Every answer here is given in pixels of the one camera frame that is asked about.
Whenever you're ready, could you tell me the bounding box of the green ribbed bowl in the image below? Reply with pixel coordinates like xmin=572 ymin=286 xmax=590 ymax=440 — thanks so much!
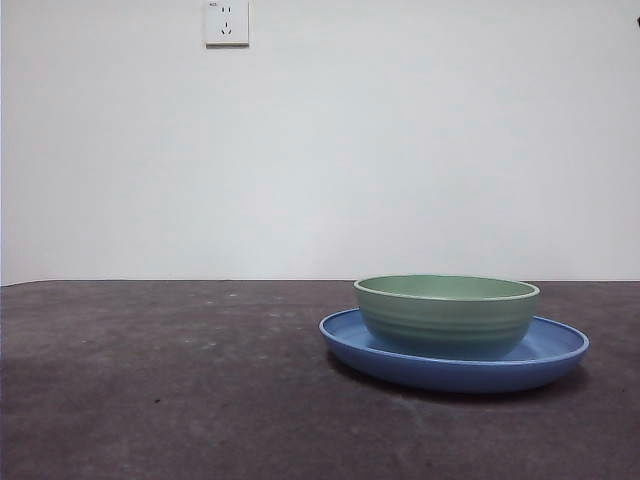
xmin=353 ymin=273 xmax=542 ymax=361

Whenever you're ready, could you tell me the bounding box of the white wall socket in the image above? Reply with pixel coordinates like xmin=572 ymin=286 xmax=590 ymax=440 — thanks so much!
xmin=204 ymin=0 xmax=251 ymax=49

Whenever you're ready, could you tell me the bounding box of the blue round plate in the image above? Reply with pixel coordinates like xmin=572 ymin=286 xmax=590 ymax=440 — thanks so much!
xmin=318 ymin=307 xmax=590 ymax=394

